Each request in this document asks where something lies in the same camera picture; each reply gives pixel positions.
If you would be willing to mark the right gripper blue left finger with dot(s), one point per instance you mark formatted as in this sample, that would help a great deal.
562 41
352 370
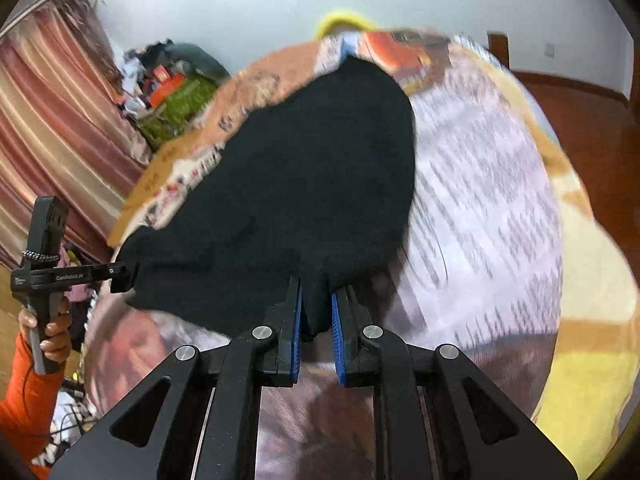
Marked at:
288 315

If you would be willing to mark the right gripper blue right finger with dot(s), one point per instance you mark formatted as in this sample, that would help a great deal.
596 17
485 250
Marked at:
353 361

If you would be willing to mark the black t-shirt with elephant print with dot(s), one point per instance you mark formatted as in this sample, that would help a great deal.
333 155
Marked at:
317 188

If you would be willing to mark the orange left sleeve forearm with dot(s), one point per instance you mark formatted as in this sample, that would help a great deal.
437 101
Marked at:
28 408

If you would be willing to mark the person left hand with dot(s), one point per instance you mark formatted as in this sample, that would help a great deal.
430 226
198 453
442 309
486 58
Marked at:
57 346

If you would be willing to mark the striped red curtain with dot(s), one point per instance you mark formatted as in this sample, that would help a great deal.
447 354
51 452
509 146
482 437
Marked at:
62 133

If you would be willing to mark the printed newspaper pattern bedspread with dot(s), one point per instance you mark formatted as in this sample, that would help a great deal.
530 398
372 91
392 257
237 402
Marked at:
503 258

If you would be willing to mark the green cloth covered table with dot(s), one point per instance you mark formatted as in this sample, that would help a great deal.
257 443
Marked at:
176 114

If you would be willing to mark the orange box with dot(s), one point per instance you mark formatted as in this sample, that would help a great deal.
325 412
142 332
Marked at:
161 93

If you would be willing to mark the dark green jacket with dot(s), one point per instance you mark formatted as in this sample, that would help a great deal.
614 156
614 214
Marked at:
190 57

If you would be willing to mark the white wall socket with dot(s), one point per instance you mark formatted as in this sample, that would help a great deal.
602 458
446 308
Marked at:
549 50

